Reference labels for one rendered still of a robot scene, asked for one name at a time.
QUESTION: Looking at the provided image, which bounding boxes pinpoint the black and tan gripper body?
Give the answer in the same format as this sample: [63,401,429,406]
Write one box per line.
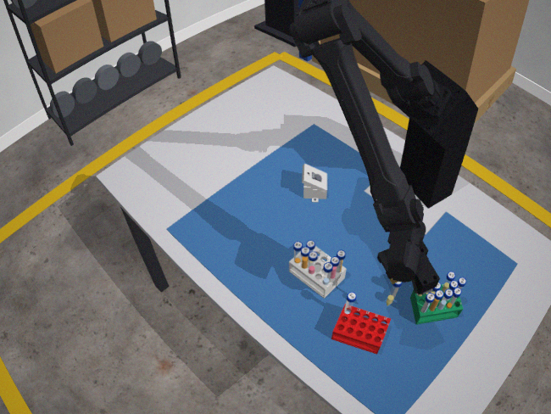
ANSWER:
[377,249,391,279]

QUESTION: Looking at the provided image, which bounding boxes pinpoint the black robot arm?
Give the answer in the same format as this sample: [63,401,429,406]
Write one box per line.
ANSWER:
[290,0,452,294]

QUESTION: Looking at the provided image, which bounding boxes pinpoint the red tube rack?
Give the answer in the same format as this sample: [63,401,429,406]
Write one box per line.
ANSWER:
[331,304,391,354]

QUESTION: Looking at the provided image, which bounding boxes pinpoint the white tube rack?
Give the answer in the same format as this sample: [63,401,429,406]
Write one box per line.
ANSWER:
[289,246,347,298]

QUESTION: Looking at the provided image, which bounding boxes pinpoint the green test tube rack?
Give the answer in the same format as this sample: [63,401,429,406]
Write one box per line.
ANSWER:
[410,290,463,325]

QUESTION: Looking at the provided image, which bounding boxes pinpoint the blue bench mat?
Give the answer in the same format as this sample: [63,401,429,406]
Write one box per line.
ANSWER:
[167,124,517,414]

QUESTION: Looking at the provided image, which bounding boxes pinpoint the test tube with blue cap and pink liquid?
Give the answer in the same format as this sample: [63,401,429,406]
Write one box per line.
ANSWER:
[309,251,318,274]

